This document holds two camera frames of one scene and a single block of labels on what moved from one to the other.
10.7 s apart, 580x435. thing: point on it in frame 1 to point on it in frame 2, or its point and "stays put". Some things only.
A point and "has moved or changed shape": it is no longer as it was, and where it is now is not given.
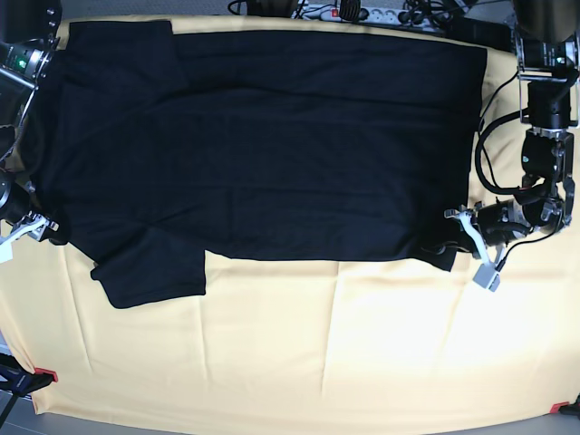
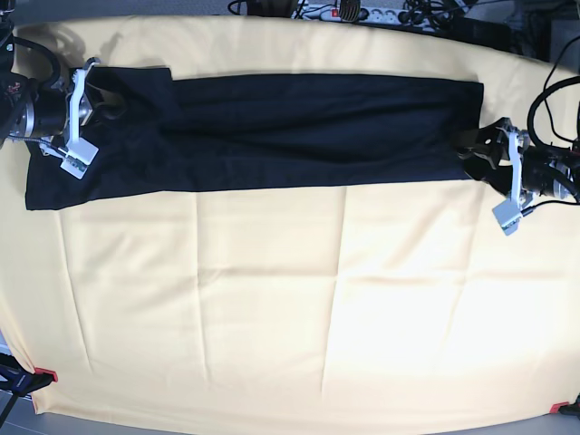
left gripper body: x=24 y=216 to x=46 y=110
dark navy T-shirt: x=153 y=147 has moved or changed shape
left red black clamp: x=20 y=381 stays put
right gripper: x=503 y=221 to x=546 y=169
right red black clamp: x=566 y=409 stays put
